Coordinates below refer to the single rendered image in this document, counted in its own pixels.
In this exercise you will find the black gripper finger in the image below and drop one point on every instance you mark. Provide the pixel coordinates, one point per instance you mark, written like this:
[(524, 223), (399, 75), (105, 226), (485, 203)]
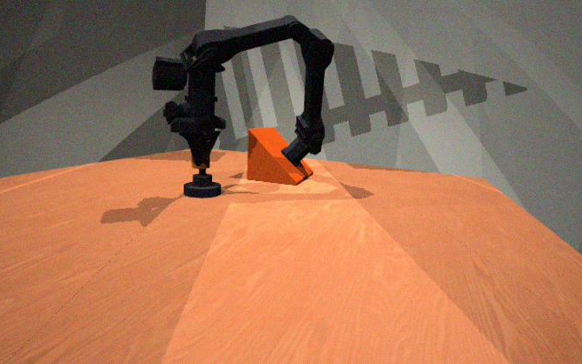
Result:
[(197, 143), (212, 137)]

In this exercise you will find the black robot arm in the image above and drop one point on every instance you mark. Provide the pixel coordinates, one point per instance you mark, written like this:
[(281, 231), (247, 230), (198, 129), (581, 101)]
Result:
[(214, 47)]

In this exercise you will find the dark round pedestal with shaft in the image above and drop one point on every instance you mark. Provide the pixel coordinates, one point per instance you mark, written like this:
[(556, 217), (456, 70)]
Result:
[(202, 186)]

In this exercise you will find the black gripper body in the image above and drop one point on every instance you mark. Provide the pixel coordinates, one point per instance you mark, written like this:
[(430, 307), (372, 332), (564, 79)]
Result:
[(202, 108)]

